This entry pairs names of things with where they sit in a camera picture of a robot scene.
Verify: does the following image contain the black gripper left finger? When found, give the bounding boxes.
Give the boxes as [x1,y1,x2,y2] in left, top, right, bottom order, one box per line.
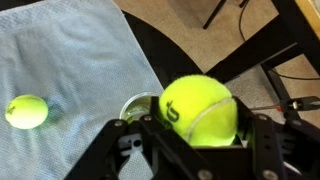
[64,95,214,180]

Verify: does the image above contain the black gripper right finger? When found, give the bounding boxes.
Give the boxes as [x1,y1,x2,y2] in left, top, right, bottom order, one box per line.
[232,95,320,180]

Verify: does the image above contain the yellow-green tennis ball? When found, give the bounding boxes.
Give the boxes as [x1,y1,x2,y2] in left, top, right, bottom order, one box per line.
[158,74,240,148]
[4,94,50,130]

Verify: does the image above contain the clear cylindrical ball container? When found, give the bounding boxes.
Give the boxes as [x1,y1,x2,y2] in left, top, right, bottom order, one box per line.
[119,91,161,124]

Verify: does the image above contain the black orange spring clamp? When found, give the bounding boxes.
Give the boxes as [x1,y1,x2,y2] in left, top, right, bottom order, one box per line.
[249,95,320,113]

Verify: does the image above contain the blue-grey towel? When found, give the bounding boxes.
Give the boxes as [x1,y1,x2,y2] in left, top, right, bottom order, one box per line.
[0,0,165,180]

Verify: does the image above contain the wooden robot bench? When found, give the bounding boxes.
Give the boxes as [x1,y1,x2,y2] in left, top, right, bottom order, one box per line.
[294,0,320,41]

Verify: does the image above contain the black metal bench frame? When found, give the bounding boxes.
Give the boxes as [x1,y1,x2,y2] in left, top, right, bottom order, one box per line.
[204,0,320,124]

